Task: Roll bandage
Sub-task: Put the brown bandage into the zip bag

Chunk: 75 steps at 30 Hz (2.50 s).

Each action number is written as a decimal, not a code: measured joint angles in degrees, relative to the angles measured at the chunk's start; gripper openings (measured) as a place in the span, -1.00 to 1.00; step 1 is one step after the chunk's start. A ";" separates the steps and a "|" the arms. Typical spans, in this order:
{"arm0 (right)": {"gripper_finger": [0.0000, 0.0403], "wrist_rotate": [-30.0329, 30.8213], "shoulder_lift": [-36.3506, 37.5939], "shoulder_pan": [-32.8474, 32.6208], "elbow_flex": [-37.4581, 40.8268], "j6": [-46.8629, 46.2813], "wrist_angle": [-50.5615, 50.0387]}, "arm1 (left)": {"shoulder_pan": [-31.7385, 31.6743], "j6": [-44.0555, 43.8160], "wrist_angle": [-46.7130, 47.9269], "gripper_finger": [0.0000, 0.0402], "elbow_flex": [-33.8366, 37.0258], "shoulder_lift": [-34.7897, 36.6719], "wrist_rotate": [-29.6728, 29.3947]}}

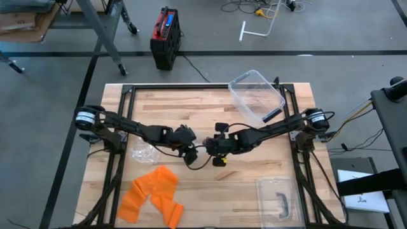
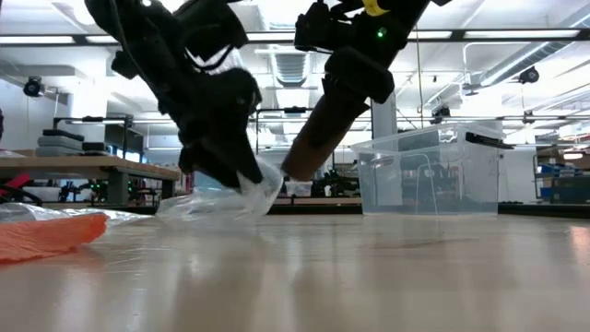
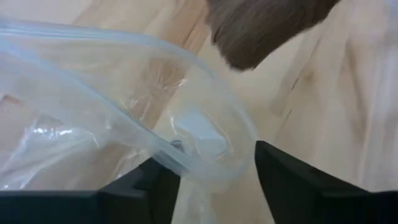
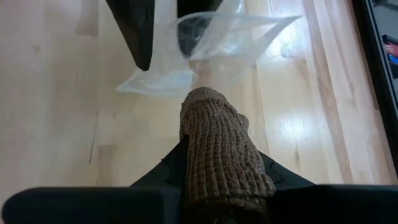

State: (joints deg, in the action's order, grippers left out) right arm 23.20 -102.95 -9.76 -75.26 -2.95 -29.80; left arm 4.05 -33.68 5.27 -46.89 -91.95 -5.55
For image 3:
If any clear plastic zip bag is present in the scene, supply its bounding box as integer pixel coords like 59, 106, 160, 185
0, 17, 259, 224

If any brown elastic bandage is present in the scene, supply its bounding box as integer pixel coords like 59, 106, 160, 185
204, 0, 342, 72

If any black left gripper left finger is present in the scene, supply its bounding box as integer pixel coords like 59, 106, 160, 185
0, 157, 182, 224

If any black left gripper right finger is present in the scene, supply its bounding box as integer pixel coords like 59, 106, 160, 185
254, 140, 398, 224

